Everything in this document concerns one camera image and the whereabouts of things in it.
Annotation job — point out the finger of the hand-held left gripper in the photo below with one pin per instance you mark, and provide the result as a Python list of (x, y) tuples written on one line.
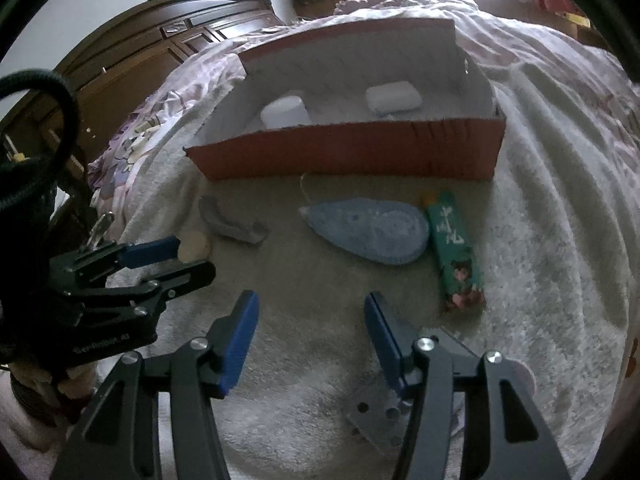
[(190, 272), (150, 252)]

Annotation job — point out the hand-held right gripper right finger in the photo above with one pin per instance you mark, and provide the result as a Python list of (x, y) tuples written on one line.
[(382, 340)]

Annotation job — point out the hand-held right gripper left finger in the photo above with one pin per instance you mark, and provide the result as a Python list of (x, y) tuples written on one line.
[(240, 340)]

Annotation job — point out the round wooden disc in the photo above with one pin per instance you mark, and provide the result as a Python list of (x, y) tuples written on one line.
[(197, 247)]

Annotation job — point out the grey plate with holes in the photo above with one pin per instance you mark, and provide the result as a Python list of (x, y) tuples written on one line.
[(375, 420)]

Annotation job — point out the blue teardrop-shaped case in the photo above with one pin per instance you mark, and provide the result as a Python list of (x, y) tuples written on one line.
[(370, 232)]

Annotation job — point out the green printed pack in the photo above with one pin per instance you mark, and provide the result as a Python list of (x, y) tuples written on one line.
[(452, 250)]

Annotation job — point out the orange and white cup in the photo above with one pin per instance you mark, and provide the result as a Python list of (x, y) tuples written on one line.
[(285, 112)]

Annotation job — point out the red cardboard box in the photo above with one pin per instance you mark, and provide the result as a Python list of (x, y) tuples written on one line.
[(350, 152)]

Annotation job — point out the white earbuds case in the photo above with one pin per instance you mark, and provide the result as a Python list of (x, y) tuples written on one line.
[(392, 97)]

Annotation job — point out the person's left forearm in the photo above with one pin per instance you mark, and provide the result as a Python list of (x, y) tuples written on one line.
[(40, 405)]

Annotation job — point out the person's left hand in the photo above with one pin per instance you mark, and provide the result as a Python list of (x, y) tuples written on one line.
[(30, 375)]

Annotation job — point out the metal clip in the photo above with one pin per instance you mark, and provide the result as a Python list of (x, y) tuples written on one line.
[(102, 227)]

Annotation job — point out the beige towel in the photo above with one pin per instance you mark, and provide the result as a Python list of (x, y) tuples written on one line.
[(525, 285)]

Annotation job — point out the dark wooden headboard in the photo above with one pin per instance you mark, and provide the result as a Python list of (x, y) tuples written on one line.
[(150, 45)]

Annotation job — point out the pink printed bedsheet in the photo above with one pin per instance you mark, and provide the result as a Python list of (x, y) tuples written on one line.
[(525, 45)]

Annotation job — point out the crumpled pink quilt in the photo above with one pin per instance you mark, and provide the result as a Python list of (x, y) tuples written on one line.
[(410, 0)]

